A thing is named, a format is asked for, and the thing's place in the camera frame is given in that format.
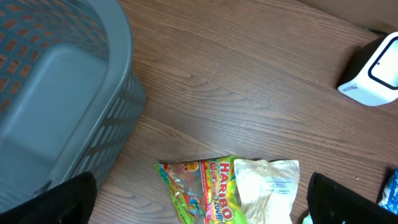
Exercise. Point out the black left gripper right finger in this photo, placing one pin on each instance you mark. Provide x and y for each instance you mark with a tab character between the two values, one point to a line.
331	202

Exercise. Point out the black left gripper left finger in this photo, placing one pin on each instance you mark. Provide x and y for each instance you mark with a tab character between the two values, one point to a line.
71	202

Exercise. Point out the blue snack bar wrapper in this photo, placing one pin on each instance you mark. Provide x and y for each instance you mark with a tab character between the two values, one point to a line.
389	194

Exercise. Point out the beige paper pouch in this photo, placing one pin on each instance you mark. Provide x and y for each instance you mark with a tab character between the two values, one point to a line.
267	189

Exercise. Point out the Haribo gummy worms bag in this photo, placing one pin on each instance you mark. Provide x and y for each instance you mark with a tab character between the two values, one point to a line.
203	191

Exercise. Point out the light teal snack packet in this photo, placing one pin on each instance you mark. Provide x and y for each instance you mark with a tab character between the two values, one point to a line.
307	220

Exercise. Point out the white barcode scanner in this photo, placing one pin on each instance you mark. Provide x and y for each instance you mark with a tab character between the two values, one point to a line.
371	78

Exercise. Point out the grey plastic mesh basket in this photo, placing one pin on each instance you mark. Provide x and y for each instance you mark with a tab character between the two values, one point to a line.
69	97

